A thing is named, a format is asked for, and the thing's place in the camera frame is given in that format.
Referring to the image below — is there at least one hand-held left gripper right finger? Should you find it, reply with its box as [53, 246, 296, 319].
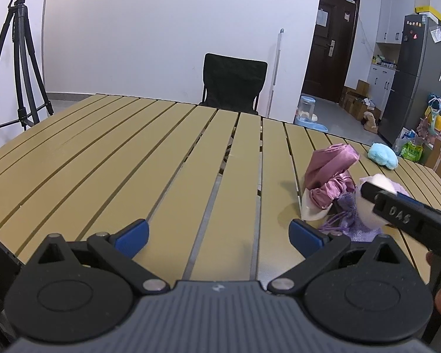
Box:
[268, 219, 407, 295]

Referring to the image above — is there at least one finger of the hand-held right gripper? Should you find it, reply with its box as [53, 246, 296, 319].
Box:
[359, 181, 397, 207]

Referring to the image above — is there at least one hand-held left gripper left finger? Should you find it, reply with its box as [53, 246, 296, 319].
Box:
[39, 219, 170, 295]

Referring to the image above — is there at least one cream plush toy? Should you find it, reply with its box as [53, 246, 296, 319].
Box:
[356, 174, 397, 229]

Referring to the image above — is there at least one pink cloth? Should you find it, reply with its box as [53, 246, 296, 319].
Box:
[303, 143, 361, 210]

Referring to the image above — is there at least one cream folded cloth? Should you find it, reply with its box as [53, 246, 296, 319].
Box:
[300, 187, 332, 222]

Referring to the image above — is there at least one light blue plush toy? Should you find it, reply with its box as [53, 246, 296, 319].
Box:
[367, 143, 399, 170]

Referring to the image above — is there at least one green snack bag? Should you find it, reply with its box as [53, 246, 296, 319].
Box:
[400, 140, 425, 163]

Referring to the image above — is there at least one tan folding table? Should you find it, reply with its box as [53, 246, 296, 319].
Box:
[0, 94, 441, 287]

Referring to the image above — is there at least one mauve plush toy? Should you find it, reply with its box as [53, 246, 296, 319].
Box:
[417, 117, 439, 144]

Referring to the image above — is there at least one open cardboard box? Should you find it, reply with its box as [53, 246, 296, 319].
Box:
[339, 80, 383, 122]

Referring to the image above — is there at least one blue pet water dispenser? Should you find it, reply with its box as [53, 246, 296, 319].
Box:
[294, 96, 330, 134]

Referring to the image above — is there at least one teal yellow gift bag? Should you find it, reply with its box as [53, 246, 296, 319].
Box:
[426, 97, 441, 132]

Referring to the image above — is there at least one white floor cabinet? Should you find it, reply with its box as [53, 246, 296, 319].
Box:
[367, 64, 396, 106]

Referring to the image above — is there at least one grey refrigerator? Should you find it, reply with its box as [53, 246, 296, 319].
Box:
[378, 14, 441, 146]

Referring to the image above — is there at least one black case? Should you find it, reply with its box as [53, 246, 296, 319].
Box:
[0, 224, 24, 346]

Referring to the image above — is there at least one white standing pole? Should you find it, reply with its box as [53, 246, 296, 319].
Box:
[266, 27, 285, 118]

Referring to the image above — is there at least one dark brown door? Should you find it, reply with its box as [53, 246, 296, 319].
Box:
[303, 0, 361, 105]

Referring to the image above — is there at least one black folding chair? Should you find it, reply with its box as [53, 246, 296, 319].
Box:
[199, 53, 268, 115]

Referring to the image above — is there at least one yellow box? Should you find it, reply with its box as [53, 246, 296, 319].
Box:
[415, 4, 441, 27]

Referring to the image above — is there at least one black tripod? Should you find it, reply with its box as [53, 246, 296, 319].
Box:
[0, 0, 54, 157]

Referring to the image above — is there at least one white wall cabinet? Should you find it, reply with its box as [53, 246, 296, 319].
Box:
[376, 0, 427, 45]

